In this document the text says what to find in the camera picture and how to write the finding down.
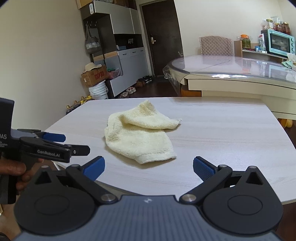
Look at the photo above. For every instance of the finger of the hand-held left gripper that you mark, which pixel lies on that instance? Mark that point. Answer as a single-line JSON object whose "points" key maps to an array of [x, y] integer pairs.
{"points": [[54, 137], [46, 150]]}

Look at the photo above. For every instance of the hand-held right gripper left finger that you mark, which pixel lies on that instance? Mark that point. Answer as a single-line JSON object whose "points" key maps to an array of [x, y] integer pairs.
{"points": [[94, 168]]}

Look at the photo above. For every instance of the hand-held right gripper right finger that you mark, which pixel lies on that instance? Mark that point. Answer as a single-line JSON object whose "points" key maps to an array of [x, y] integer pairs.
{"points": [[203, 169]]}

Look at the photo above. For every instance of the cream terry towel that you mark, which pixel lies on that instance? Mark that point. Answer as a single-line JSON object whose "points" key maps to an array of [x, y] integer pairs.
{"points": [[134, 139]]}

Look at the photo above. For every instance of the person's left hand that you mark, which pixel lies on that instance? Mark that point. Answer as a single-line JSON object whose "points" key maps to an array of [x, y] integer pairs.
{"points": [[11, 167]]}

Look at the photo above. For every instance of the row of yellow-capped bottles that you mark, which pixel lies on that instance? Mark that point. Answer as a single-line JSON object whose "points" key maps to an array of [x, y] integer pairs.
{"points": [[75, 105]]}

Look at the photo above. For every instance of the white plastic bucket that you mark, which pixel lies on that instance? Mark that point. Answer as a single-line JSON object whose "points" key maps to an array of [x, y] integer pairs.
{"points": [[99, 91]]}

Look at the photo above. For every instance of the cardboard box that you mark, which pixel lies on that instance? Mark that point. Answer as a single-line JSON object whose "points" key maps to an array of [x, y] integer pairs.
{"points": [[92, 78]]}

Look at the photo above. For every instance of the straw hat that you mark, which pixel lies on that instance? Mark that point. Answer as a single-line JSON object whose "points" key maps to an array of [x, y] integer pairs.
{"points": [[91, 67]]}

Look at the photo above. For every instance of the glass-topped dining table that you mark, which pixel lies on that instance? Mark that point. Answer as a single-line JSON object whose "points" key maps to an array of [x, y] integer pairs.
{"points": [[219, 85]]}

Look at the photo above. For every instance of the row of shoes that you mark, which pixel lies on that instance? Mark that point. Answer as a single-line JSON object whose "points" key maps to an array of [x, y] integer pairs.
{"points": [[131, 90]]}

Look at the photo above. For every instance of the yellow plastic object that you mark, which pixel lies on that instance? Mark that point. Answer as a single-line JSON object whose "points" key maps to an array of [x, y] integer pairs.
{"points": [[288, 123]]}

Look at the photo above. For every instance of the grey hanging bag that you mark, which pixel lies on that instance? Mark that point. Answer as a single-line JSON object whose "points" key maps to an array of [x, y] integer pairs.
{"points": [[92, 44]]}

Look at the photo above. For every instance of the quilted beige chair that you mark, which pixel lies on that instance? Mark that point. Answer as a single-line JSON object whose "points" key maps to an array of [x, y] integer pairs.
{"points": [[216, 46]]}

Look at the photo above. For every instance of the wooden tabletop rack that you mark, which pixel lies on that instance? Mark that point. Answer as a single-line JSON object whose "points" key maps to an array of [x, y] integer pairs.
{"points": [[238, 48]]}

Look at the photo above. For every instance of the orange-lidded pickle jar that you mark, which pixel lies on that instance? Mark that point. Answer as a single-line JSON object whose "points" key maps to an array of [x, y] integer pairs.
{"points": [[245, 42]]}

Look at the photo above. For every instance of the light green cloth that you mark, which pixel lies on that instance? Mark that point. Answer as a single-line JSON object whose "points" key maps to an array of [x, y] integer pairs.
{"points": [[288, 63]]}

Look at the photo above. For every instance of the grey white hallway cabinet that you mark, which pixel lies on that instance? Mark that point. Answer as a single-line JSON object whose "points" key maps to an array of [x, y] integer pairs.
{"points": [[124, 20]]}

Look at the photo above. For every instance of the brass door lock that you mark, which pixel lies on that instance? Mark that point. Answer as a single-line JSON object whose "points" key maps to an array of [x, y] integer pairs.
{"points": [[152, 39]]}

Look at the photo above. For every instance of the red white packet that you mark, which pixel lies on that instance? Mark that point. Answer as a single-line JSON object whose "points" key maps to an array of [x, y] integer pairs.
{"points": [[261, 41]]}

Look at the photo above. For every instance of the dark brown door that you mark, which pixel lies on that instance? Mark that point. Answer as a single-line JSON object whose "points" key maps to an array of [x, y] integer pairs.
{"points": [[161, 34]]}

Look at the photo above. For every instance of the white tissue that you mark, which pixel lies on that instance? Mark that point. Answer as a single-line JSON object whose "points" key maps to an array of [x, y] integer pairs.
{"points": [[291, 56]]}

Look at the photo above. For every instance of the teal toaster oven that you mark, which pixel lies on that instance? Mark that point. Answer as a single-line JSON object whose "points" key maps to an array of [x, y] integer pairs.
{"points": [[279, 42]]}

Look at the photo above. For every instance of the clear snack jar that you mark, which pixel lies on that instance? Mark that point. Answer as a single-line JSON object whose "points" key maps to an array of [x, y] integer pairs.
{"points": [[267, 25]]}

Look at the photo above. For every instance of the red pickle jar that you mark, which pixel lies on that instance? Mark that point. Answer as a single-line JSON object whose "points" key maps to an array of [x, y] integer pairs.
{"points": [[286, 29], [278, 28]]}

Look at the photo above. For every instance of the white wall device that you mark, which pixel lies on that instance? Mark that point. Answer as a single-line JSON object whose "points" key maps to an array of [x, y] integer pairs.
{"points": [[91, 8]]}

